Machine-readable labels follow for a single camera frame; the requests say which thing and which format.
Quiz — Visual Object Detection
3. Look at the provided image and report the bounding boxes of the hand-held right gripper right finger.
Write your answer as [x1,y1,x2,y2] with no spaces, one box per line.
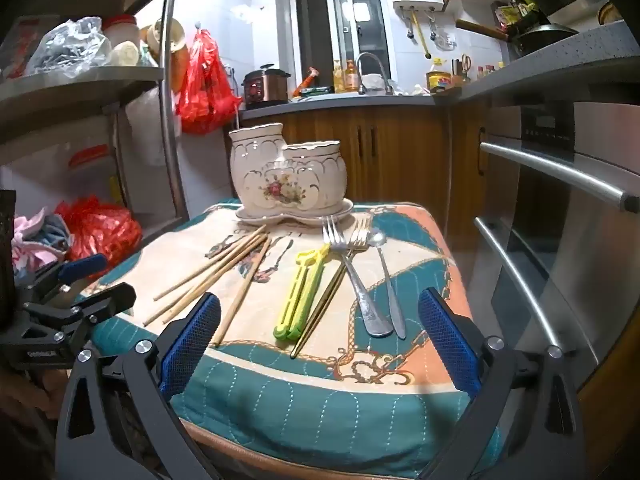
[418,288,587,480]

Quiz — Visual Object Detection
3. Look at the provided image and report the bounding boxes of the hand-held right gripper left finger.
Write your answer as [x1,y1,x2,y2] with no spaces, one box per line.
[55,292,223,480]

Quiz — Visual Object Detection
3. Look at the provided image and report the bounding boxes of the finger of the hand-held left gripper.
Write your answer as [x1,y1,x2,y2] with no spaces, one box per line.
[25,282,137,357]
[20,254,108,306]

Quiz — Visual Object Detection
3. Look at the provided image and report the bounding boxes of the wooden chopstick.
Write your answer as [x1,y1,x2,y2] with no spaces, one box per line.
[143,232,269,326]
[161,235,271,323]
[152,225,268,302]
[213,237,273,348]

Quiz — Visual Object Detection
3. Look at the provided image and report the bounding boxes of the silver fork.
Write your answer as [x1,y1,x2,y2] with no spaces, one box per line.
[322,215,396,338]

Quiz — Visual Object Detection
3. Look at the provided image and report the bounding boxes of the silver spoon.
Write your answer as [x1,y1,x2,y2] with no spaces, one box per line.
[367,229,407,340]

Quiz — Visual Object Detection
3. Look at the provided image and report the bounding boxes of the gold fork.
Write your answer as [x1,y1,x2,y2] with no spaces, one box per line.
[290,215,373,360]

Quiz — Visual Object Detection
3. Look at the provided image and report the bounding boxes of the floral ceramic utensil holder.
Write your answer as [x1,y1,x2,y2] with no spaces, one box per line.
[229,122,348,211]

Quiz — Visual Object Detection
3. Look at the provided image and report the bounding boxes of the crumpled red plastic bag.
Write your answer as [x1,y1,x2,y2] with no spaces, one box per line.
[55,197,143,268]

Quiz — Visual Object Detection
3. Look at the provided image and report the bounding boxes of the pink cloth pile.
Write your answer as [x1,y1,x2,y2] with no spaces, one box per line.
[12,207,76,281]

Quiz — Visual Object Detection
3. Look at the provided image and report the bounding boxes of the white box red lid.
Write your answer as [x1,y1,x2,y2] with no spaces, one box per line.
[67,144,121,201]

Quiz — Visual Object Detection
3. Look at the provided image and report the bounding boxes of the printed quilted cloth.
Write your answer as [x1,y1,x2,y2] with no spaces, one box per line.
[82,200,501,478]

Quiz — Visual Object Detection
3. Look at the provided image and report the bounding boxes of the yellow green plastic clip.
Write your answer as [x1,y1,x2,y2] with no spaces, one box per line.
[272,245,333,342]

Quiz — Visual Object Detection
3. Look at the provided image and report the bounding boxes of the stainless steel oven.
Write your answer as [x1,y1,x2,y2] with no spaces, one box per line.
[467,100,640,391]

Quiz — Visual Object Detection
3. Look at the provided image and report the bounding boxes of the metal shelf rack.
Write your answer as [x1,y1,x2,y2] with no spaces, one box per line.
[0,0,191,241]

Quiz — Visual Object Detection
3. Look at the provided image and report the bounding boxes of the wooden base cabinet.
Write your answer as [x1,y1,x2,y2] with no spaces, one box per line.
[222,105,481,211]

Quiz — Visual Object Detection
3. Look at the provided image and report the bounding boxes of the hanging red plastic bag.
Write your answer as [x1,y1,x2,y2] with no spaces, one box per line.
[176,29,242,135]

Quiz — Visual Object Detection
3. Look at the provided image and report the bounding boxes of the pale round vegetable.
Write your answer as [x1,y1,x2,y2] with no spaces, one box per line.
[111,41,138,66]

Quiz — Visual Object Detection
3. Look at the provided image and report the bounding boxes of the clear plastic bag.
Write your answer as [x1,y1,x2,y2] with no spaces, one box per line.
[27,16,113,78]

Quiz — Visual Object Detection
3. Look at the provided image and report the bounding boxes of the white jar red lid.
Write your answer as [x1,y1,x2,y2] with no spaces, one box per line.
[102,14,141,63]

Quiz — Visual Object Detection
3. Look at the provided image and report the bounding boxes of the yellow perforated cup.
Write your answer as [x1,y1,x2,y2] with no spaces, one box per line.
[140,17,188,61]

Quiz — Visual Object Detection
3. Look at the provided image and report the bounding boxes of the rice cooker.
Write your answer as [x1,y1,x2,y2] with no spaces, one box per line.
[242,63,292,108]

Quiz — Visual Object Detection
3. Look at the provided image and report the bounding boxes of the large labelled oil bottle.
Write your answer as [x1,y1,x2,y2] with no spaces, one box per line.
[426,57,453,95]

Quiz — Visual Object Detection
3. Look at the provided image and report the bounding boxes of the metal faucet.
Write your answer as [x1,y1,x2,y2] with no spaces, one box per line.
[356,52,395,96]

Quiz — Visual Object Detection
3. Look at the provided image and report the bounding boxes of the orange kitchen tool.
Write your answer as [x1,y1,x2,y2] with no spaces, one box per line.
[292,66,321,97]

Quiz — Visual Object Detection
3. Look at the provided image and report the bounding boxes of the black wok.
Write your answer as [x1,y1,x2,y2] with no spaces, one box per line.
[456,19,581,56]

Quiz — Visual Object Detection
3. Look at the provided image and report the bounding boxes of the glass window door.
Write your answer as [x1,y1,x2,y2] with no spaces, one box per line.
[287,0,396,96]

